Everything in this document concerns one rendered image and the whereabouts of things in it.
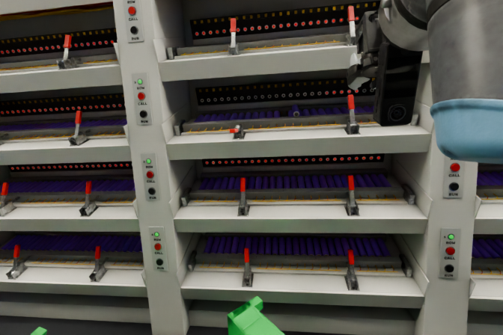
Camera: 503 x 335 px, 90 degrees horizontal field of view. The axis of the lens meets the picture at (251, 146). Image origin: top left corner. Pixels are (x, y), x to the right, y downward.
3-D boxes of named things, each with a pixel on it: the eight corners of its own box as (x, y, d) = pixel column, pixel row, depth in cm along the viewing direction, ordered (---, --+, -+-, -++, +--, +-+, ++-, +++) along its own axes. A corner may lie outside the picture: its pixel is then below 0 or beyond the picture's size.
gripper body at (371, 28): (400, 28, 42) (447, -28, 30) (404, 79, 41) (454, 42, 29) (352, 33, 43) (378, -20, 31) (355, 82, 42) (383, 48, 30)
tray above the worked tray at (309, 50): (431, 62, 54) (447, -14, 48) (162, 81, 61) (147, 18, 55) (392, 54, 72) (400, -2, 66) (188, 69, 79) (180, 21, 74)
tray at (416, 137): (427, 152, 56) (437, 111, 52) (169, 160, 64) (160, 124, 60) (391, 122, 74) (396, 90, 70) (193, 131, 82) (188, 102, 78)
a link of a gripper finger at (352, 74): (364, 75, 46) (391, 54, 37) (365, 84, 46) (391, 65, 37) (339, 76, 46) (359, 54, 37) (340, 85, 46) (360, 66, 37)
